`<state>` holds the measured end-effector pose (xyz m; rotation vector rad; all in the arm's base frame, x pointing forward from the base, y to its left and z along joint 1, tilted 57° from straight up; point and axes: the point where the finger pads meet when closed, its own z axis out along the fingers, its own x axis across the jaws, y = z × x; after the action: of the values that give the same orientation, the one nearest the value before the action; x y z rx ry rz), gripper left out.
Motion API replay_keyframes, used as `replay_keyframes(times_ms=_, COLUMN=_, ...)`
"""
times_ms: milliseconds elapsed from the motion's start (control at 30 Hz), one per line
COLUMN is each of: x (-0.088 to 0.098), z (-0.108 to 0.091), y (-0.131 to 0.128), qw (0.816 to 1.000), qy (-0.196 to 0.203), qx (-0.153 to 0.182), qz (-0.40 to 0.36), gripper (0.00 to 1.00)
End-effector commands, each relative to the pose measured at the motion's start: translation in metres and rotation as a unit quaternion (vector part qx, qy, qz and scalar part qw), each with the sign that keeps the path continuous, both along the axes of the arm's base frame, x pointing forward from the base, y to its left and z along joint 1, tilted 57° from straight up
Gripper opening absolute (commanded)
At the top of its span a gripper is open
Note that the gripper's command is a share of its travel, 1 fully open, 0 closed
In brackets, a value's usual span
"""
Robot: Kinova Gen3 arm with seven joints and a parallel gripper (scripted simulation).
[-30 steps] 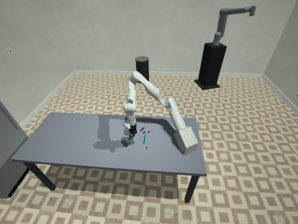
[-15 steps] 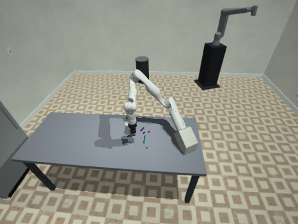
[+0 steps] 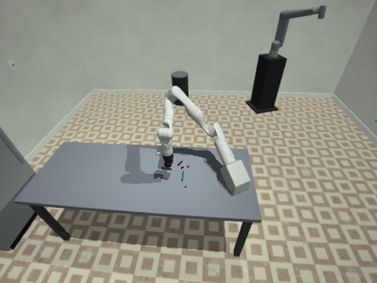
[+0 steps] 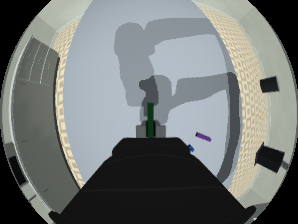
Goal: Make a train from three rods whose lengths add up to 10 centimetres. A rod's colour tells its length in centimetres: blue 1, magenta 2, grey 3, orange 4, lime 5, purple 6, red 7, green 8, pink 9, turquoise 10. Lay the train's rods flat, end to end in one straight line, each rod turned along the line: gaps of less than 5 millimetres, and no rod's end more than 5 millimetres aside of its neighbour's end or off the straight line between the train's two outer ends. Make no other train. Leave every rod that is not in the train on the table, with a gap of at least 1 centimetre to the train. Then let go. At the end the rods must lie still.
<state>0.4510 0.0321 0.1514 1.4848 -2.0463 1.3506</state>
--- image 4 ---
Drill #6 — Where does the green rod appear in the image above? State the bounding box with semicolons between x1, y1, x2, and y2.
147;103;154;138

